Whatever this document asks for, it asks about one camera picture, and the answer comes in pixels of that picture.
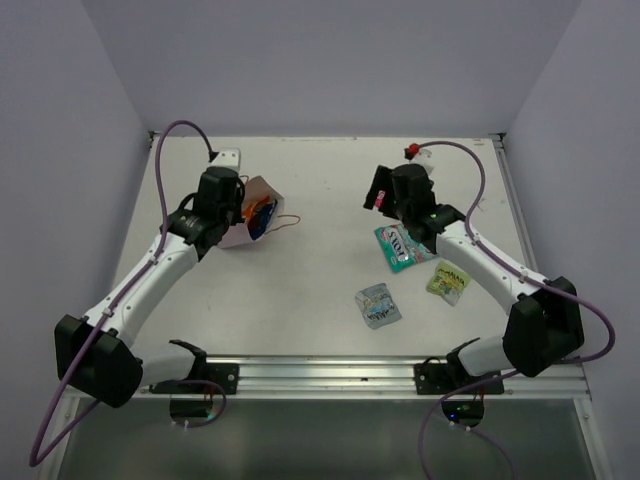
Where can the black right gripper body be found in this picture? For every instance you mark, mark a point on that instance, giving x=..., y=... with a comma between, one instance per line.
x=404, y=215

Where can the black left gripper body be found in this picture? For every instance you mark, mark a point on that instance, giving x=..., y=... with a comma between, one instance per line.
x=233, y=211

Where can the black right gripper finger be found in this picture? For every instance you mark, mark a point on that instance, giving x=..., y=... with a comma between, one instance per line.
x=388, y=207
x=382, y=180

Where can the pink snack packet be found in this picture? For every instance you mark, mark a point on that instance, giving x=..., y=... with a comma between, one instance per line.
x=379, y=200

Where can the orange fruit candy packet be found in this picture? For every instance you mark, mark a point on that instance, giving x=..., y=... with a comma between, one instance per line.
x=250, y=208

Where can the green red candy packet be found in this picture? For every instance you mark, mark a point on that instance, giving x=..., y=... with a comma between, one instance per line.
x=399, y=249

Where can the lilac paper bag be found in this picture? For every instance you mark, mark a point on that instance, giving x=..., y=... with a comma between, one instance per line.
x=257, y=188

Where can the blue Burts chips bag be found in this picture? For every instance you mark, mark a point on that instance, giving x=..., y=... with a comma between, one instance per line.
x=260, y=218

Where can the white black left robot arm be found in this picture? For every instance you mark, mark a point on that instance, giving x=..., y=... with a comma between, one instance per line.
x=94, y=353

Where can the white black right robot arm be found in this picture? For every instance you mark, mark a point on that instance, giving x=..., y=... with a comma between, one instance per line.
x=543, y=324

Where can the yellow green snack packet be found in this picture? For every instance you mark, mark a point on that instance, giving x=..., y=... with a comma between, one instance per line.
x=448, y=282

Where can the silver blue snack packet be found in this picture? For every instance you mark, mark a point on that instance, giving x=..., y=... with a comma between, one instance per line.
x=377, y=306

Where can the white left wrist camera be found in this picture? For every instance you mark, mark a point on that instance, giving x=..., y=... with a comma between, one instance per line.
x=227, y=158

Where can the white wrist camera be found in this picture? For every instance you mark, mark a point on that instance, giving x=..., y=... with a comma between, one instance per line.
x=227, y=158
x=418, y=154

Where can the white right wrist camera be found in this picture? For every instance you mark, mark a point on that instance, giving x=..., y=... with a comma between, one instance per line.
x=418, y=154

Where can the aluminium right side rail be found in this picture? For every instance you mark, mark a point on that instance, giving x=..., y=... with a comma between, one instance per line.
x=517, y=212

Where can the aluminium rail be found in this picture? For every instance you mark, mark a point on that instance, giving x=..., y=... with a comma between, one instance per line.
x=342, y=377
x=517, y=212

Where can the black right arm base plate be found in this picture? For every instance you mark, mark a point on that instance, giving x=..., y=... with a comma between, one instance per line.
x=437, y=376

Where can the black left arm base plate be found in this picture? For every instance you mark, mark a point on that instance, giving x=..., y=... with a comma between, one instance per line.
x=220, y=375

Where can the aluminium front rail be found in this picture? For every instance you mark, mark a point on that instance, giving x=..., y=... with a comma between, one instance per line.
x=342, y=377

